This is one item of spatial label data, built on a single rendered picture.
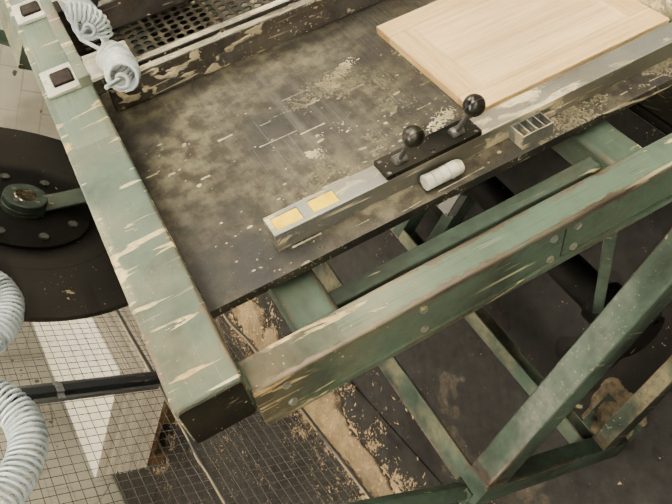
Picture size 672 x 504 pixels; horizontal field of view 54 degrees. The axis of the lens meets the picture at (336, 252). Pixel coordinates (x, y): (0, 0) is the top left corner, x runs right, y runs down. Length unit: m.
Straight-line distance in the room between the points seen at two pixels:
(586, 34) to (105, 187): 1.01
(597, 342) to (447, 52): 0.78
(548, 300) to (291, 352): 1.89
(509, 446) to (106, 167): 1.27
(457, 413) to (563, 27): 1.97
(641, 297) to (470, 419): 1.53
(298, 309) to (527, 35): 0.79
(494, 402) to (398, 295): 2.00
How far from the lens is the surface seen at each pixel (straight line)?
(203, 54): 1.53
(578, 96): 1.36
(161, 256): 1.05
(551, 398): 1.81
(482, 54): 1.46
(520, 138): 1.26
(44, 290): 1.65
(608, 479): 2.72
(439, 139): 1.21
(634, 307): 1.67
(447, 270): 1.01
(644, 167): 1.19
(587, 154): 1.35
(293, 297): 1.11
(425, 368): 3.19
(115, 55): 1.31
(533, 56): 1.46
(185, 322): 0.96
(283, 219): 1.12
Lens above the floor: 2.28
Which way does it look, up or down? 39 degrees down
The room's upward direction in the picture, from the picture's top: 89 degrees counter-clockwise
